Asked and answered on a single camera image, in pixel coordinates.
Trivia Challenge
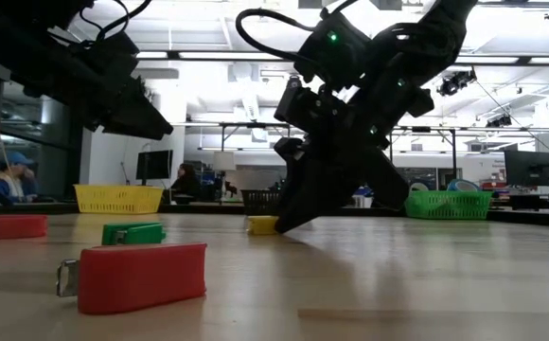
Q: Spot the yellow plastic basket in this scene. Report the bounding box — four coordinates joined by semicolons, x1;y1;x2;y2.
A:
73;184;165;215

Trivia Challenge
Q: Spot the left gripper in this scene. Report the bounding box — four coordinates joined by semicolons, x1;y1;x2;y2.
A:
22;26;175;142

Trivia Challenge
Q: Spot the black computer monitor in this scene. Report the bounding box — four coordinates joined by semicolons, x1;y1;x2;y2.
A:
135;149;174;187
504;150;549;188

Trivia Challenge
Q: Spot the green plastic basket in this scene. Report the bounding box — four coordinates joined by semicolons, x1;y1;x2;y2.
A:
404;189;494;221

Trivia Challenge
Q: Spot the person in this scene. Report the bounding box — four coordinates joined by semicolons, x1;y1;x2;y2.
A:
169;163;203;200
0;151;39;203

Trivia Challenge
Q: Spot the black metal workstation frame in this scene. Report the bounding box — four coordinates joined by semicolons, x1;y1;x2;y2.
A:
219;120;460;190

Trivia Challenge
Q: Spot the ceiling light strip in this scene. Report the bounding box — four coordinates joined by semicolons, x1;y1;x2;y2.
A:
134;49;549;66

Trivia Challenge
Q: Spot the red mini stapler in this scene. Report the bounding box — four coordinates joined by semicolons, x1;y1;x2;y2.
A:
56;242;208;317
0;214;48;242

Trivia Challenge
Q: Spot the black plastic basket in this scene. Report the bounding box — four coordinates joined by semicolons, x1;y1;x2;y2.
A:
239;188;283;217

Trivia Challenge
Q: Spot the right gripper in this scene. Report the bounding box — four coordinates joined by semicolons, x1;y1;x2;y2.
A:
273;91;412;235

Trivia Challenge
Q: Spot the yellow mini stapler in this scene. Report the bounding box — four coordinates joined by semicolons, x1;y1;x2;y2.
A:
247;215;280;237

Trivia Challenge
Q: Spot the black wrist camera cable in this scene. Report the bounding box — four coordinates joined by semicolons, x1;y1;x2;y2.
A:
234;8;326;65

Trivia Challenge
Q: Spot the green mini stapler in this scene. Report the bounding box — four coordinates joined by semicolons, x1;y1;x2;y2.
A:
101;222;168;247

